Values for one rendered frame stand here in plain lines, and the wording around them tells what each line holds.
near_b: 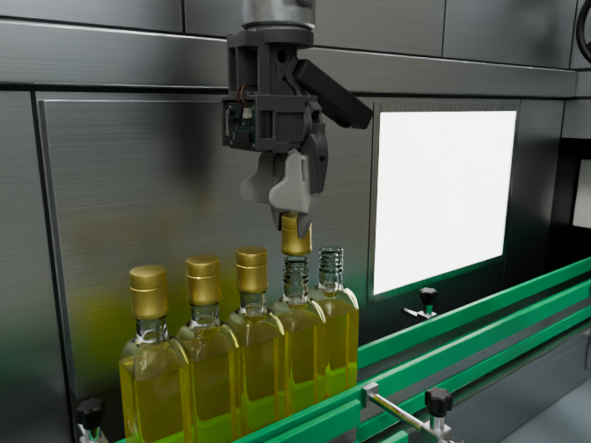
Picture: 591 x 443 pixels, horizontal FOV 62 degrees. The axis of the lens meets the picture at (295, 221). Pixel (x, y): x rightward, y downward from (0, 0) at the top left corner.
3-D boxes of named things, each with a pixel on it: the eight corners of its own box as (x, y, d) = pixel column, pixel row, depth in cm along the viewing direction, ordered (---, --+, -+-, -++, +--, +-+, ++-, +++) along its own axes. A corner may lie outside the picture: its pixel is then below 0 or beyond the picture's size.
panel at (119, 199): (492, 257, 112) (507, 103, 104) (505, 260, 109) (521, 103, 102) (71, 388, 59) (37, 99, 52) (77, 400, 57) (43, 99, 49)
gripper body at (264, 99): (221, 152, 53) (216, 33, 50) (286, 148, 58) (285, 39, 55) (259, 158, 47) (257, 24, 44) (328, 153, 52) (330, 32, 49)
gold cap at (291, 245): (299, 245, 59) (299, 209, 58) (317, 252, 56) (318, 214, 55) (274, 250, 57) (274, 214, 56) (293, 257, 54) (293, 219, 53)
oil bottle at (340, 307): (330, 416, 70) (332, 274, 66) (357, 436, 66) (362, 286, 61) (298, 431, 67) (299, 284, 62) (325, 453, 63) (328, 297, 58)
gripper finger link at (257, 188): (232, 227, 57) (236, 148, 54) (274, 220, 60) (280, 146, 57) (245, 236, 54) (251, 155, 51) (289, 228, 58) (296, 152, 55)
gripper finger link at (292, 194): (264, 244, 51) (255, 156, 51) (309, 236, 55) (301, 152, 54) (281, 246, 49) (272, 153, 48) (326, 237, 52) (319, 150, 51)
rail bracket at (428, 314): (407, 346, 92) (411, 279, 89) (437, 361, 86) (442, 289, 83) (392, 352, 89) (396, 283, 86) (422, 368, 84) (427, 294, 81)
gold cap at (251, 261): (258, 279, 57) (257, 243, 56) (274, 289, 54) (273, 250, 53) (229, 286, 55) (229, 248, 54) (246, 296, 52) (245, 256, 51)
